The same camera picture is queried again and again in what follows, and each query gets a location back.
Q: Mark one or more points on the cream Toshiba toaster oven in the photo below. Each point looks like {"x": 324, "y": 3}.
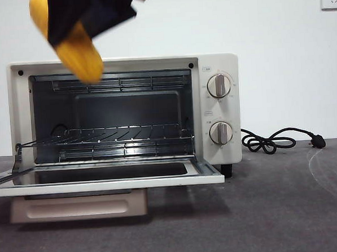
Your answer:
{"x": 218, "y": 58}

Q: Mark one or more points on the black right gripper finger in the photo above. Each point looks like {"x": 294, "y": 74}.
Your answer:
{"x": 89, "y": 14}

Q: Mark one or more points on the yellow corn cob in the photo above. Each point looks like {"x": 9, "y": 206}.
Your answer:
{"x": 81, "y": 60}

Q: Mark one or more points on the cream oven temperature knob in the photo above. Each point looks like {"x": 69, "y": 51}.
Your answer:
{"x": 219, "y": 86}

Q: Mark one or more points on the cream oven timer knob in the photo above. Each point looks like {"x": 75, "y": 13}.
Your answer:
{"x": 221, "y": 133}

